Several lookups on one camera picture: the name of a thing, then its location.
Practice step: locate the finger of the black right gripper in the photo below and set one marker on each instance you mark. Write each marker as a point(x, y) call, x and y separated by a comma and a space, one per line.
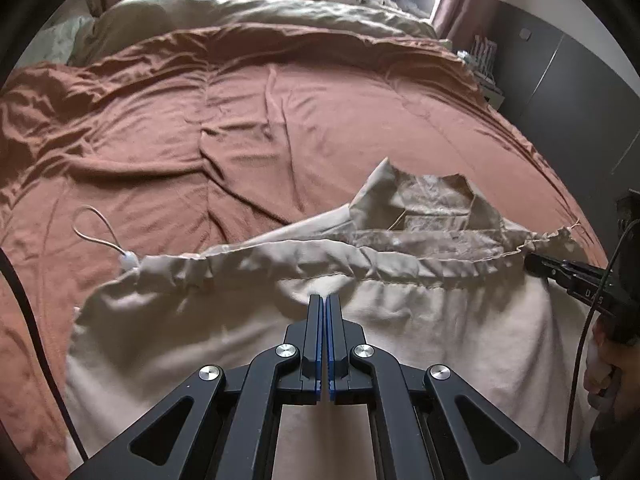
point(579, 280)

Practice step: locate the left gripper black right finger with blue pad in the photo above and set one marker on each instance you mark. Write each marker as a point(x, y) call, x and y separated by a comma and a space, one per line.
point(427, 424)

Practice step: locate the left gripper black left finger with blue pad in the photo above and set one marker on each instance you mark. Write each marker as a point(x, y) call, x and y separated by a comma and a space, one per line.
point(220, 424)

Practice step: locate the beige jacket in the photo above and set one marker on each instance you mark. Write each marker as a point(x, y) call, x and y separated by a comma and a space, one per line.
point(430, 270)

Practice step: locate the person's right hand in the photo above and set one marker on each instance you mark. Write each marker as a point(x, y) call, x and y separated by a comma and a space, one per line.
point(603, 357)

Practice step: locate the white bedside table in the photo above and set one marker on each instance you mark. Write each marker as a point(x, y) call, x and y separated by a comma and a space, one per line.
point(481, 60)

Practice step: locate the rust brown bed sheet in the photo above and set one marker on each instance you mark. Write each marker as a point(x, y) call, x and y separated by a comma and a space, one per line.
point(216, 136)

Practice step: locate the pink right curtain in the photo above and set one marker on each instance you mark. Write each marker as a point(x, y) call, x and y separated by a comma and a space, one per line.
point(461, 20)

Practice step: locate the white pillow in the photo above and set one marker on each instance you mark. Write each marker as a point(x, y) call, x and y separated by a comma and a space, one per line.
point(55, 43)

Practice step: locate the tan duvet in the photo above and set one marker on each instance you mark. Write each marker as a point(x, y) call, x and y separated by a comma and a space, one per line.
point(131, 21)

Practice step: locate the grey wall socket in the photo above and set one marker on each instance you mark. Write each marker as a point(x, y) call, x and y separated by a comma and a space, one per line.
point(525, 34)

